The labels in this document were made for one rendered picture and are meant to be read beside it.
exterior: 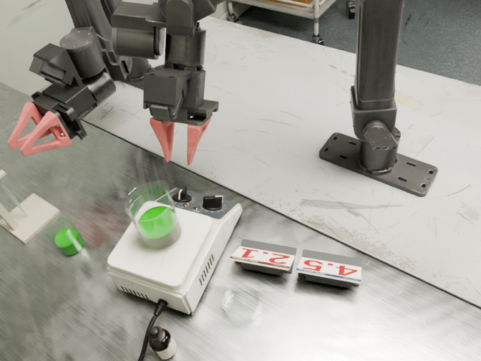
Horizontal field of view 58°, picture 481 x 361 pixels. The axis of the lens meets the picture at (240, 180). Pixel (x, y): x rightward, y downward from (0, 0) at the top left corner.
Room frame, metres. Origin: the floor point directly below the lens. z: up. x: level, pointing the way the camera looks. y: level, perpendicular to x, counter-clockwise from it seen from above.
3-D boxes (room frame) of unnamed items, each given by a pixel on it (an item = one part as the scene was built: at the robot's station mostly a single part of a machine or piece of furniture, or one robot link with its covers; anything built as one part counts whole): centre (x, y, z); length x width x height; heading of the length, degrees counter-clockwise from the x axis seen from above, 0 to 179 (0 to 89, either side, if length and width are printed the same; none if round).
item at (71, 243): (0.45, 0.30, 0.93); 0.04 x 0.04 x 0.06
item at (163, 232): (0.37, 0.12, 1.03); 0.07 x 0.06 x 0.08; 140
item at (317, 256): (0.31, -0.11, 0.92); 0.09 x 0.06 x 0.04; 67
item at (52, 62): (0.64, 0.28, 1.10); 0.07 x 0.06 x 0.11; 47
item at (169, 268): (0.36, 0.13, 0.98); 0.12 x 0.12 x 0.01; 60
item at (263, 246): (0.35, -0.02, 0.92); 0.09 x 0.06 x 0.04; 67
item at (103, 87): (0.69, 0.23, 1.05); 0.07 x 0.06 x 0.07; 137
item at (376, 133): (0.51, -0.24, 1.00); 0.09 x 0.06 x 0.06; 168
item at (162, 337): (0.24, 0.14, 0.93); 0.03 x 0.03 x 0.07
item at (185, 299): (0.39, 0.11, 0.94); 0.22 x 0.13 x 0.08; 150
